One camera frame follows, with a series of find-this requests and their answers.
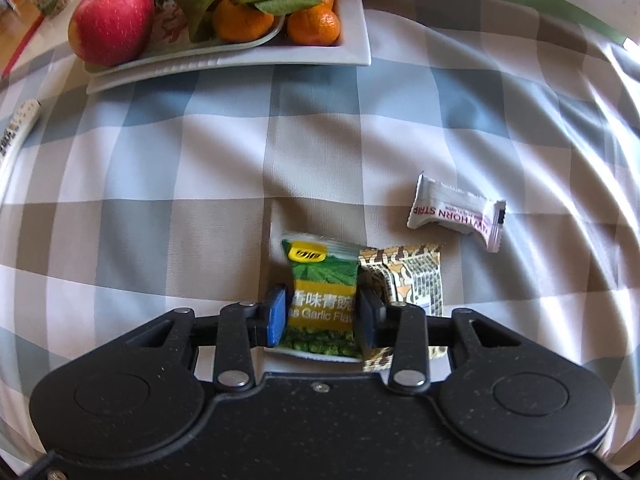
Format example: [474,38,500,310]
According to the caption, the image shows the white snack bar packet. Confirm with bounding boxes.
[406,171,507,254]

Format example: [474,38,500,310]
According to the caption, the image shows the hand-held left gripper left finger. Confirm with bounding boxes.
[117,284,289,394]

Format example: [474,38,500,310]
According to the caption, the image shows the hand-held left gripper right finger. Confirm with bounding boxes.
[356,287,524,396]

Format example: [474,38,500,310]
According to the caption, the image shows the red apple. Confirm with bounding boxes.
[67,0,156,69]

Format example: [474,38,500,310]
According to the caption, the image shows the brown patterned snack packet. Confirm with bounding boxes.
[357,244,449,373]

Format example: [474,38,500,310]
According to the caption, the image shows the blue grey checked tablecloth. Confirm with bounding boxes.
[0,0,640,480]

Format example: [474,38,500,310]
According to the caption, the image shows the white rectangular plate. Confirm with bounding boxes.
[85,0,372,95]

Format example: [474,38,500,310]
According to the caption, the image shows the green mat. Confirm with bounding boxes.
[502,0,632,47]

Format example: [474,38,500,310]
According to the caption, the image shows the white marker pen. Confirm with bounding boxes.
[0,99,42,183]

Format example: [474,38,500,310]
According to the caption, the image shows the green pea snack packet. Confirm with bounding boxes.
[263,231,364,364]

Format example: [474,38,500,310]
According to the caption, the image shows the patterned fruit tray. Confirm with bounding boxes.
[82,0,288,78]

